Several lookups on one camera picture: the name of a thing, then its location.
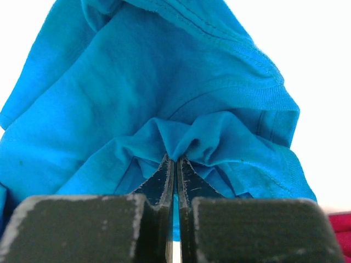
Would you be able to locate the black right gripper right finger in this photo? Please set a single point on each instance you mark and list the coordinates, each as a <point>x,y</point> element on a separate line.
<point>189,186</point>

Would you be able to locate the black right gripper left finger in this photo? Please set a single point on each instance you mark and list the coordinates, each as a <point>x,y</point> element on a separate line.
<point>153,222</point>

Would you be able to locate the blue t shirt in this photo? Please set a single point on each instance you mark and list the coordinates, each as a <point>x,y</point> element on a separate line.
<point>110,87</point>

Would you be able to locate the folded red t shirt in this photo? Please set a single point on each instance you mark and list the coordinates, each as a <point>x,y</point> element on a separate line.
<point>341,224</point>

